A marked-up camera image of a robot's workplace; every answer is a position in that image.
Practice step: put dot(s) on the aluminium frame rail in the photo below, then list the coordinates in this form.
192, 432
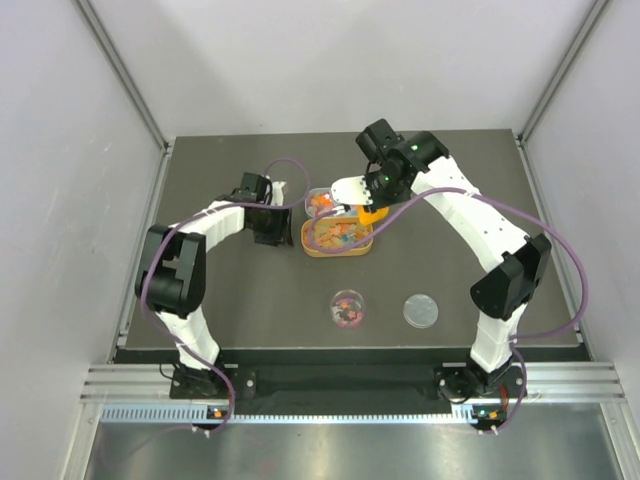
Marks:
110, 51

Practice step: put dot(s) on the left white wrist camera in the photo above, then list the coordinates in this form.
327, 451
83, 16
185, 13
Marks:
276, 193

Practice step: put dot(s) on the clear round jar lid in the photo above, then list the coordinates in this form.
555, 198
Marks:
420, 311

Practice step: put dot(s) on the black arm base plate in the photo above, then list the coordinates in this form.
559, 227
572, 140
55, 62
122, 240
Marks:
361, 389

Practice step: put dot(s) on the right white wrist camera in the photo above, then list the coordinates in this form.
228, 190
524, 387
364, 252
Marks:
352, 191

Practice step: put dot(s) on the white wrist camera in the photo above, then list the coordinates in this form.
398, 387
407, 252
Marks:
352, 191
276, 193

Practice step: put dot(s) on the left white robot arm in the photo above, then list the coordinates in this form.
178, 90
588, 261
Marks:
171, 278

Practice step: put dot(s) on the clear round jar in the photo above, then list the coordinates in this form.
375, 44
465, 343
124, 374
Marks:
347, 309

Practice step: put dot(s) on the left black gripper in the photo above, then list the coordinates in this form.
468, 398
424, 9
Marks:
273, 226

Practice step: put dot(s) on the orange plastic scoop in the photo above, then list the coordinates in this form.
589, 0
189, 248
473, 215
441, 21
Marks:
367, 216

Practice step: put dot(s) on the grey slotted cable duct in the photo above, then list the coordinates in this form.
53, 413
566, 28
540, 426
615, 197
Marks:
211, 415

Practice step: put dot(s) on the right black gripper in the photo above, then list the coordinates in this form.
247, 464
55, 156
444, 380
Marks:
377, 204

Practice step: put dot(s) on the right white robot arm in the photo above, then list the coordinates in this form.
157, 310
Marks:
514, 262

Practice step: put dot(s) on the clear blue candy tray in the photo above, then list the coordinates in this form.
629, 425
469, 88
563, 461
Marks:
320, 201

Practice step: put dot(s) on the orange candy tray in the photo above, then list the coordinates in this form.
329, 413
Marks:
338, 235

